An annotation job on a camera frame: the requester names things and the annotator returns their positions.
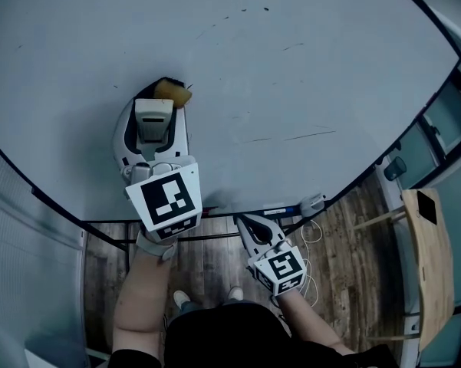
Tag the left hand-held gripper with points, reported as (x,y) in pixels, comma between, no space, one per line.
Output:
(168,198)

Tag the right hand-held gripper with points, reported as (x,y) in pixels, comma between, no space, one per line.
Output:
(282,268)

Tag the yellow black eraser sponge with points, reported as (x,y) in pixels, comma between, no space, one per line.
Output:
(172,94)

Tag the white whiteboard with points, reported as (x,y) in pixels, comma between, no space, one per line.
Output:
(310,90)

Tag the person's left forearm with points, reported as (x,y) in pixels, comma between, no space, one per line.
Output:
(142,301)

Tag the person's right forearm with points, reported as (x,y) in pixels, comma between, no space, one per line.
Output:
(307,320)

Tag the blue marker pen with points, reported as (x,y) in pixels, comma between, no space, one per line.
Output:
(287,210)

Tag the grey clip-on device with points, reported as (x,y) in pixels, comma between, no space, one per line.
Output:
(312,204)

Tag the person's right shoe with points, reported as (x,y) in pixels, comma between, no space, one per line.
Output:
(236,293)

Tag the person's shoe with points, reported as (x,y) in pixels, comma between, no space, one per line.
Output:
(236,293)
(182,299)

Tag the person's grey trousers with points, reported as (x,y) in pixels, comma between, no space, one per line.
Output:
(199,306)

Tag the person's left shoe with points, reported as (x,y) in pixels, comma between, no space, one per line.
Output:
(182,299)

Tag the grey wristband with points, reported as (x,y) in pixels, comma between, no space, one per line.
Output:
(153,248)

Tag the person's black shirt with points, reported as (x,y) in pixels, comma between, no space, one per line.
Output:
(230,339)

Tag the black mesh waste bin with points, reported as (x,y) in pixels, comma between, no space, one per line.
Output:
(395,169)

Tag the black phone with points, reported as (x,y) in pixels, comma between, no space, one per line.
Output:
(426,207)

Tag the light wooden side table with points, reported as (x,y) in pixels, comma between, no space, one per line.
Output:
(433,267)

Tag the dark-framed glass partition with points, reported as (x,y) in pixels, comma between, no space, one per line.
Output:
(450,113)

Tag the white metal frame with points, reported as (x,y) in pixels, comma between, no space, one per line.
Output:
(97,355)

